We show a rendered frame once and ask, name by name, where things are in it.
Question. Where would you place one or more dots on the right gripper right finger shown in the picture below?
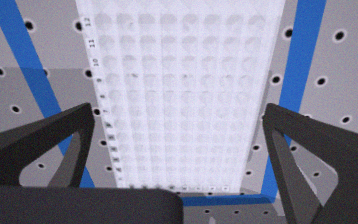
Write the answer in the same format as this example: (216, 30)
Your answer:
(335, 146)

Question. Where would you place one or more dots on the blue tape outline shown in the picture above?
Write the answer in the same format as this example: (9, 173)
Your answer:
(306, 27)

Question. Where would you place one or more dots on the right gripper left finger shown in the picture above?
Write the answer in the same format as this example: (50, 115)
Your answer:
(22, 145)

